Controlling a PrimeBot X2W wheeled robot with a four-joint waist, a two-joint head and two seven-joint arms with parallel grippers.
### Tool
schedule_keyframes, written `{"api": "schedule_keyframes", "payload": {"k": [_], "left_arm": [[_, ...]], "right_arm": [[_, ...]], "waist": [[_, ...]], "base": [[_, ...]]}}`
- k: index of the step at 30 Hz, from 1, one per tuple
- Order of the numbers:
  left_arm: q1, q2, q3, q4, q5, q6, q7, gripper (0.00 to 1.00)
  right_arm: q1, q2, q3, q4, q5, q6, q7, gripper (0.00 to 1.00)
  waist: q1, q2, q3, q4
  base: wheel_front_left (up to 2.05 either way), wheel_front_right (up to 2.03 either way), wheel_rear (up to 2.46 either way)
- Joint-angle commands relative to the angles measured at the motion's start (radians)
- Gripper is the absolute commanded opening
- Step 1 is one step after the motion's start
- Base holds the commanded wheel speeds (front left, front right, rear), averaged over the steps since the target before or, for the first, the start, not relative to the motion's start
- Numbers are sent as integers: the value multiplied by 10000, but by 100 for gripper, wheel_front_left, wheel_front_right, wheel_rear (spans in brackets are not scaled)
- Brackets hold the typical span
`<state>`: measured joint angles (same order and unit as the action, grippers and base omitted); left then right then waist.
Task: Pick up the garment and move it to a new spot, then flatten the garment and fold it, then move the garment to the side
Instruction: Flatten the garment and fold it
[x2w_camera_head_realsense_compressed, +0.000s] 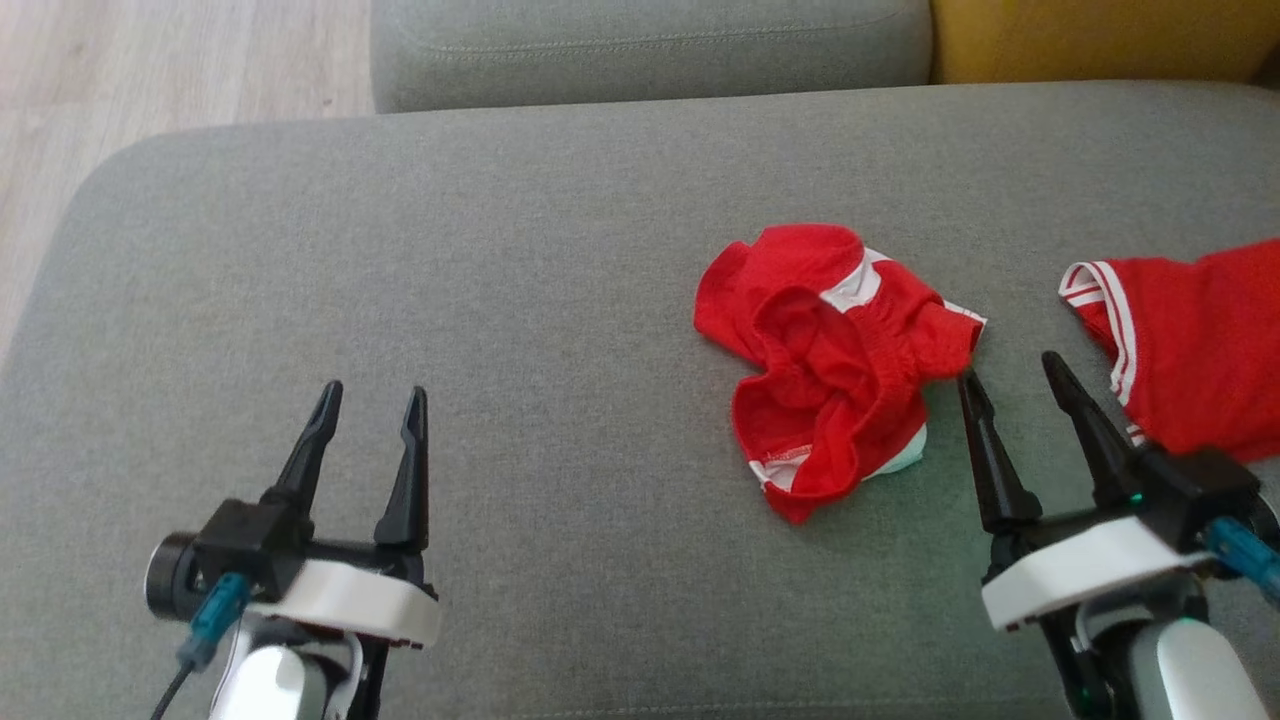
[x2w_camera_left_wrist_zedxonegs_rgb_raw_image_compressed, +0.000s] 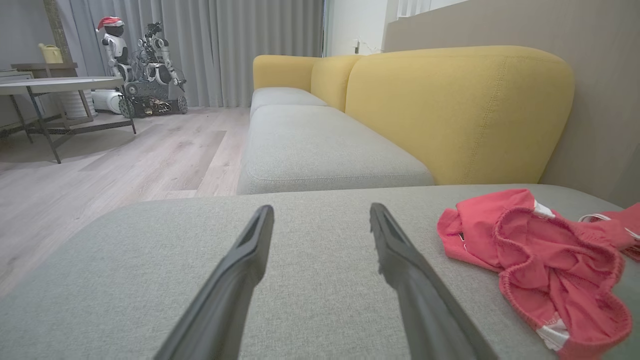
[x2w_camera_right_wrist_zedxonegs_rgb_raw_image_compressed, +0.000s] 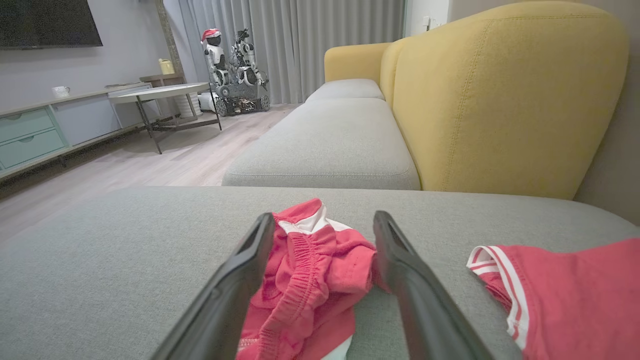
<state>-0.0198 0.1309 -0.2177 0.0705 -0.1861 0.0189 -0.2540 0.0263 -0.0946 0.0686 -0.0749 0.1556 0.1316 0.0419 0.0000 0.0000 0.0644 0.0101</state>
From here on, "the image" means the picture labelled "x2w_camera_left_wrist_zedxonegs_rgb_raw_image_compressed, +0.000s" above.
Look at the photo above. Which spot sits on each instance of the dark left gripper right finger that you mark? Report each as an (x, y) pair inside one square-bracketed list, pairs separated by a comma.
[(425, 310)]

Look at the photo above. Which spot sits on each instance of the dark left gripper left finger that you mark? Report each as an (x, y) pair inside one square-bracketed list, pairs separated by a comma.
[(225, 300)]

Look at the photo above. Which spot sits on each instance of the red shorts white trim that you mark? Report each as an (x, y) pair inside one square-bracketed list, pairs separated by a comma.
[(550, 270)]

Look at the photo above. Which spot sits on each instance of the red basketball jersey white trim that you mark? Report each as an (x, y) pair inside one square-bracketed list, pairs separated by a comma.
[(622, 225)]

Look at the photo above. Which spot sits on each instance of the large grey sofa ottoman seat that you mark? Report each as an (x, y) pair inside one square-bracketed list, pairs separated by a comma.
[(320, 280)]

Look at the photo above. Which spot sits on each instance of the grey sofa seat cushion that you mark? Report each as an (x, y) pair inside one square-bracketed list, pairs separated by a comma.
[(325, 150), (280, 97)]

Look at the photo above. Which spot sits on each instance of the wide yellow sofa backrest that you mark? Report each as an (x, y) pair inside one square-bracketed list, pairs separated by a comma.
[(450, 115)]

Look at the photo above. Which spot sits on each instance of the robot on tracked base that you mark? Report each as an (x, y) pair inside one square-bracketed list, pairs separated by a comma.
[(150, 92)]

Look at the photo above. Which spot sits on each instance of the white rounded device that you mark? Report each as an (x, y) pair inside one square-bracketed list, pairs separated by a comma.
[(105, 100)]

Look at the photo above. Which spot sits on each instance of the white ribbed bin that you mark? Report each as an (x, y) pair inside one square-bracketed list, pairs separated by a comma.
[(75, 102)]

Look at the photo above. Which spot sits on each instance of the grey curtain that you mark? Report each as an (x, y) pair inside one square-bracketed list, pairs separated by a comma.
[(240, 50)]

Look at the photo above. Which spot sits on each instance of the grey table with metal legs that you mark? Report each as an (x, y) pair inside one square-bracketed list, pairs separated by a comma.
[(60, 84)]

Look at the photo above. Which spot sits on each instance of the humanoid robot with santa hat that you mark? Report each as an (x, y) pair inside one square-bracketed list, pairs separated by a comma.
[(116, 50)]

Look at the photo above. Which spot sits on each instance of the grey low cabinet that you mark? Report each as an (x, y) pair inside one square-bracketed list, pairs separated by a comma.
[(10, 107)]

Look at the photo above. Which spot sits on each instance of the brown wooden shelf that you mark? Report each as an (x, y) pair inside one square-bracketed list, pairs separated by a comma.
[(45, 66)]

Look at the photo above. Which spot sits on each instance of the yellow watering can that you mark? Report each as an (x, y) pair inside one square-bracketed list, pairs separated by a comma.
[(51, 54)]

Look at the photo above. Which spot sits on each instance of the brown textured pillar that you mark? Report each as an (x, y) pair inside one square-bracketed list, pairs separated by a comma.
[(56, 25)]

